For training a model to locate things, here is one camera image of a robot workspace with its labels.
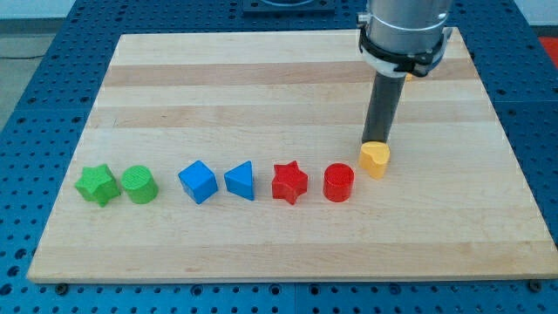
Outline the red cylinder block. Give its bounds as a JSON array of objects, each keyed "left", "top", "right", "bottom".
[{"left": 323, "top": 163, "right": 355, "bottom": 202}]

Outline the green star block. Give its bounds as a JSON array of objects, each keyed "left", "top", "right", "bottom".
[{"left": 74, "top": 164, "right": 120, "bottom": 207}]

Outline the blue triangle block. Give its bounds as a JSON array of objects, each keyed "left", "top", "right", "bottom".
[{"left": 224, "top": 160, "right": 255, "bottom": 201}]

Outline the wooden board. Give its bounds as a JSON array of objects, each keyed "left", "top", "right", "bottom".
[{"left": 27, "top": 30, "right": 557, "bottom": 283}]

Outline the red star block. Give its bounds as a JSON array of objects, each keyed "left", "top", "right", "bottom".
[{"left": 271, "top": 160, "right": 309, "bottom": 205}]

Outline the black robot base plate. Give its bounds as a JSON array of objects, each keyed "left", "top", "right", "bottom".
[{"left": 242, "top": 0, "right": 336, "bottom": 13}]

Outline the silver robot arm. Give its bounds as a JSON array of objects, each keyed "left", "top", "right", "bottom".
[{"left": 357, "top": 0, "right": 452, "bottom": 79}]

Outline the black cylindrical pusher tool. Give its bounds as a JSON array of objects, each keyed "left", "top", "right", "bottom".
[{"left": 361, "top": 72, "right": 405, "bottom": 143}]

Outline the blue cube block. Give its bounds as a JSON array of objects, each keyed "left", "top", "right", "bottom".
[{"left": 178, "top": 160, "right": 218, "bottom": 204}]

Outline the yellow heart block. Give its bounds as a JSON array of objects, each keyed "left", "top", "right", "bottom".
[{"left": 358, "top": 141, "right": 391, "bottom": 180}]

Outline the green cylinder block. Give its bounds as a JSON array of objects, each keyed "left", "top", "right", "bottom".
[{"left": 121, "top": 165, "right": 159, "bottom": 204}]

